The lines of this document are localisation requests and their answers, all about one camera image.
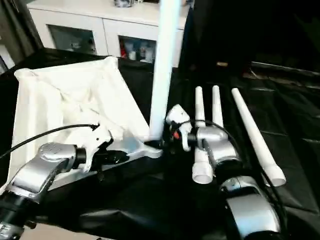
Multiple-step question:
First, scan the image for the white sideboard with glass doors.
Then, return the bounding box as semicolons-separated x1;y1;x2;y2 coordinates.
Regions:
26;0;191;68

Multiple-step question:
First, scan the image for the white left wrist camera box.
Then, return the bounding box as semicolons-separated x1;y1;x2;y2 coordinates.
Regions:
81;124;114;174

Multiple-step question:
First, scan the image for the black work mat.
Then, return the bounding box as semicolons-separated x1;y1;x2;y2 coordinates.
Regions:
0;47;320;240

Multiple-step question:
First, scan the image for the clear glass ornament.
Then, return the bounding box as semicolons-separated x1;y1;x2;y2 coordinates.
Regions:
114;0;135;8

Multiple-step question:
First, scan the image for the white plastic table top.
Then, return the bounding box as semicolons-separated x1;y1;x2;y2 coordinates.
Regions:
7;56;164;192

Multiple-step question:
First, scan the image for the white plastic table leg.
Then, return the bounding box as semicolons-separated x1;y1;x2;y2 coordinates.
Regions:
148;0;182;144
230;87;287;188
192;85;215;185
211;84;225;129

